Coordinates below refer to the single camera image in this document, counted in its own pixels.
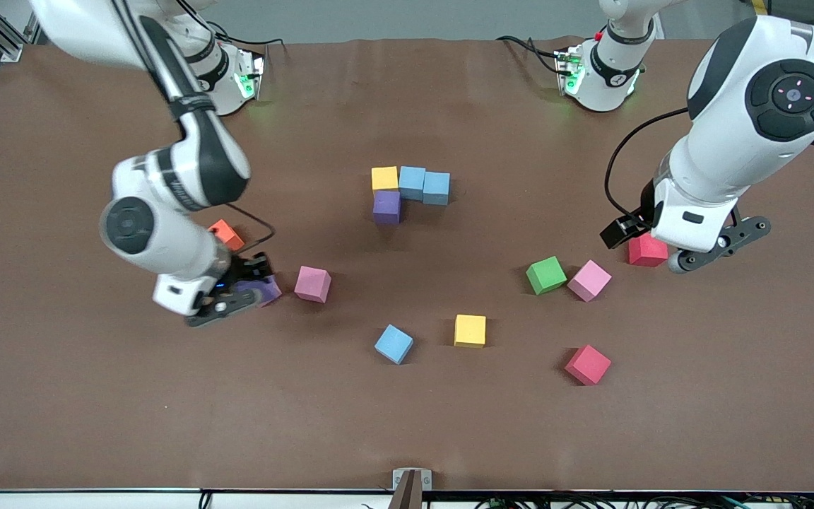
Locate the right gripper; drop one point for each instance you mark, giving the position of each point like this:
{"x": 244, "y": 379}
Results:
{"x": 242, "y": 269}

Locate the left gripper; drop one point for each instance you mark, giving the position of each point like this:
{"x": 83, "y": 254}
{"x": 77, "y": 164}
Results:
{"x": 646, "y": 207}

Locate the purple foam cube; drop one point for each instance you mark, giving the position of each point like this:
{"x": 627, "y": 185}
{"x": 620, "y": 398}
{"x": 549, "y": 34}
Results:
{"x": 386, "y": 207}
{"x": 258, "y": 288}

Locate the green foam cube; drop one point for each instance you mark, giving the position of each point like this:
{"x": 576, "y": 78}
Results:
{"x": 546, "y": 275}

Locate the yellow foam cube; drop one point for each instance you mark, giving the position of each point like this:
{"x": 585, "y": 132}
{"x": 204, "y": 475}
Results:
{"x": 385, "y": 178}
{"x": 470, "y": 331}

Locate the blue foam cube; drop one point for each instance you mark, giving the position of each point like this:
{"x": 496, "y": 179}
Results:
{"x": 437, "y": 188}
{"x": 393, "y": 344}
{"x": 412, "y": 182}

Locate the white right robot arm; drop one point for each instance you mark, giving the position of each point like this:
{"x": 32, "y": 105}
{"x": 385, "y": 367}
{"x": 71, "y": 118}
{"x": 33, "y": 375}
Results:
{"x": 202, "y": 170}

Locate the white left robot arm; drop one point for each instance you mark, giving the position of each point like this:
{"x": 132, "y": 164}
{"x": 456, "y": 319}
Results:
{"x": 732, "y": 148}

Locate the orange foam cube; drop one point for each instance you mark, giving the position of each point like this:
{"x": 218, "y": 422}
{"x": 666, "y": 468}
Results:
{"x": 227, "y": 233}

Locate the rose red foam cube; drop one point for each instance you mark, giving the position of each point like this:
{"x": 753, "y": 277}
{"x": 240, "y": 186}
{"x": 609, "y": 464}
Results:
{"x": 588, "y": 365}

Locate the silver connector box green light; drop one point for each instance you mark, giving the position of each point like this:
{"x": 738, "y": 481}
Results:
{"x": 568, "y": 71}
{"x": 250, "y": 74}

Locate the brown table mat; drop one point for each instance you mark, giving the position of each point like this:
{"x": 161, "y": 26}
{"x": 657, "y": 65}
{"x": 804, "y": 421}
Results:
{"x": 407, "y": 424}

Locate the grey metal bracket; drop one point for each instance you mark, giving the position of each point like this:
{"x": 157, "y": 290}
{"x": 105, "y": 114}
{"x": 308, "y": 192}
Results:
{"x": 400, "y": 481}

